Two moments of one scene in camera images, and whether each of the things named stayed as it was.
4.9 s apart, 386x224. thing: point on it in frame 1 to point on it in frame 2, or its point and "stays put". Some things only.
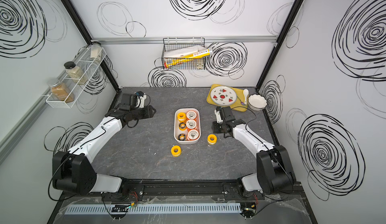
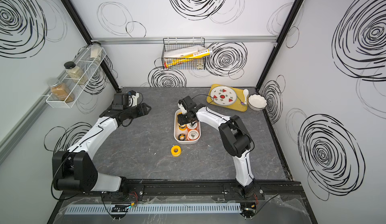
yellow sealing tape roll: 176,150 stays put
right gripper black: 214,127 to 181,120
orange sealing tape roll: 193,134 stays put
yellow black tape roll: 182,137 stays put
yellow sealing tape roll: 212,139 to 182,127
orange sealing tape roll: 191,124 stays put
